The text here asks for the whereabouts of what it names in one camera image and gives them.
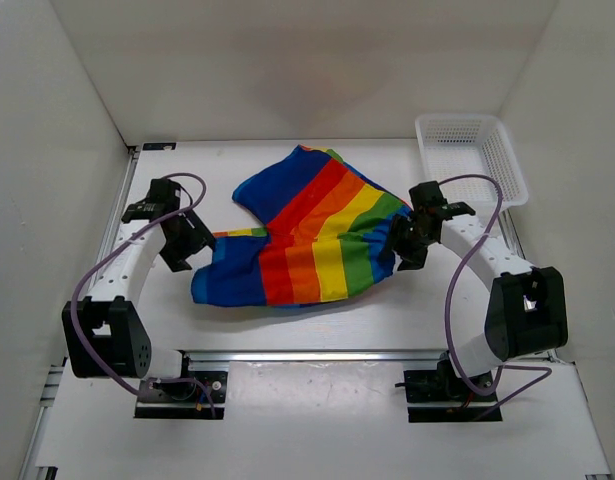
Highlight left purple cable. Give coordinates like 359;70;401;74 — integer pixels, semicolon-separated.
70;172;217;419

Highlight white plastic basket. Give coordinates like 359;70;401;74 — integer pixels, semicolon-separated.
415;113;529;210

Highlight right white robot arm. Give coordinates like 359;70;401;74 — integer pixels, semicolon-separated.
383;181;569;400

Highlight rainbow striped shorts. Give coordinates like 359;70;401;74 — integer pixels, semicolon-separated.
191;145;412;308

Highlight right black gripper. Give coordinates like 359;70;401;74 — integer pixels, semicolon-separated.
377;213;435;271

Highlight purple cable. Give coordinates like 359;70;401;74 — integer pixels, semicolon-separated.
70;172;217;419
434;173;553;419

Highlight black corner label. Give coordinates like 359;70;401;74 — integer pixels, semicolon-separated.
142;142;177;151

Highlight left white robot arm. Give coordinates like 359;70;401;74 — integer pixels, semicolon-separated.
62;173;217;400

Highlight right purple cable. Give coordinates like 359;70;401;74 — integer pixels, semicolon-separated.
434;173;553;419

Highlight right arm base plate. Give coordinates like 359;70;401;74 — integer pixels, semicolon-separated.
394;354;503;424

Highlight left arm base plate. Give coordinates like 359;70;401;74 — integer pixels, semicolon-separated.
134;353;229;421

